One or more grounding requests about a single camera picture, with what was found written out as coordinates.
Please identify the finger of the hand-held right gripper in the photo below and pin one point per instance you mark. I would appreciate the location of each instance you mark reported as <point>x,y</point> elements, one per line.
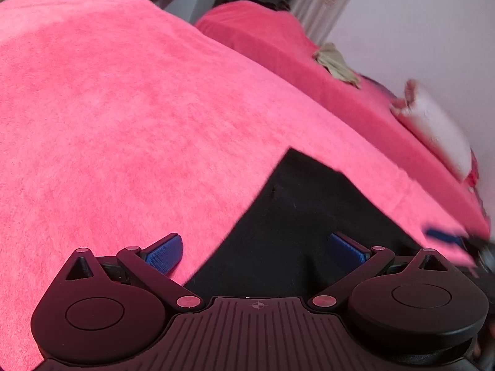
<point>442,235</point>

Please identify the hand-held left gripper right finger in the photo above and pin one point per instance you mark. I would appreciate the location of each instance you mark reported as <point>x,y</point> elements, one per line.
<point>348,249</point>

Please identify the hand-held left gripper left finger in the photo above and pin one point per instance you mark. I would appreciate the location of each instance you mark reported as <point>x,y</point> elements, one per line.
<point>167,253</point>

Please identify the black pants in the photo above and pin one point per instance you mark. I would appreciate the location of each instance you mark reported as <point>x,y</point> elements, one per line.
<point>305,224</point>

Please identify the folded red cloth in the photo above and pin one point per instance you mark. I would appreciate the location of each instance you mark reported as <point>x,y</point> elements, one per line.
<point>472,172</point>

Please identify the white embossed pillow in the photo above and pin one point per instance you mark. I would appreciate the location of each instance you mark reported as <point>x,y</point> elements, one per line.
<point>433,127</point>

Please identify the large pink fleece blanket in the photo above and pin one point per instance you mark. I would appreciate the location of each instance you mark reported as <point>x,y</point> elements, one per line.
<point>127,123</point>

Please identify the far bed with pink cover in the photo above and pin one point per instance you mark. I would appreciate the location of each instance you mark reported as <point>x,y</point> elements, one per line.
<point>309,85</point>

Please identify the beige crumpled cloth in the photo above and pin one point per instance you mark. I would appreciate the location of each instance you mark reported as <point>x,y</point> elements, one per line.
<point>335,62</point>

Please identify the white pleated curtain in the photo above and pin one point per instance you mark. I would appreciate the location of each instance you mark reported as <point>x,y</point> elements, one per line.
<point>325,0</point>

